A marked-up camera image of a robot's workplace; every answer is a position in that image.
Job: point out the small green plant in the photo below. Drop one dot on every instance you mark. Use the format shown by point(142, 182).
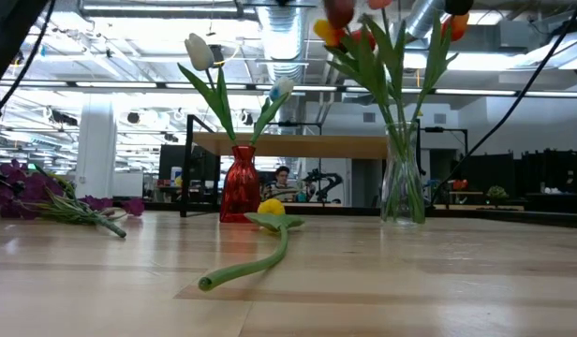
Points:
point(497, 192)

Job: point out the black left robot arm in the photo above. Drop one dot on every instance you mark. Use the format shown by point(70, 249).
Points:
point(7, 37)

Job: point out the white and blue tulip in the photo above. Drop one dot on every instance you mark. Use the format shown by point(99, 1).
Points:
point(281, 88)

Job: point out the clear glass vase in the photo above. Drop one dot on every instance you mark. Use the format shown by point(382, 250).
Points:
point(403, 187)

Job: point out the black ceiling device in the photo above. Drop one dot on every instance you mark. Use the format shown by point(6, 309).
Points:
point(218, 55)

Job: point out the black background robot arm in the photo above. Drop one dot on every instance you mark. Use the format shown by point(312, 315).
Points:
point(326, 178)

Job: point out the white pillar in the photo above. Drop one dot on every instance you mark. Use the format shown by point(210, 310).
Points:
point(96, 140)

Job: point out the ceiling light strip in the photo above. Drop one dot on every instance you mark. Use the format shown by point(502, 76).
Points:
point(115, 84)

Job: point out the black monitor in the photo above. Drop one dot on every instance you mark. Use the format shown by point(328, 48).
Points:
point(171, 161)

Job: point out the red glass vase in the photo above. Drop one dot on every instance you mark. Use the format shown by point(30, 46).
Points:
point(241, 187)

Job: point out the purple flower bunch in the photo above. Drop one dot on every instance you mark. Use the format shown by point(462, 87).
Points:
point(35, 185)

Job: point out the silver ventilation duct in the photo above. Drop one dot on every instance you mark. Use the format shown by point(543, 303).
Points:
point(284, 47)

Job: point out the wooden shelf with black legs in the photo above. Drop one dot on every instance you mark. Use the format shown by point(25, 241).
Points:
point(293, 145)

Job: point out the yellow and orange tulip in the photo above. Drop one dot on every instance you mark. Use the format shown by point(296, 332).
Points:
point(325, 32)

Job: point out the person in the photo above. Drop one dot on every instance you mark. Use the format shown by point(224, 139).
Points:
point(282, 175)

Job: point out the black cabinet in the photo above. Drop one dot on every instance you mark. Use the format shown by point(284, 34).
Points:
point(551, 168)

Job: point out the dark red tulip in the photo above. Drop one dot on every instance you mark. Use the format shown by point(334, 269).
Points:
point(339, 11)

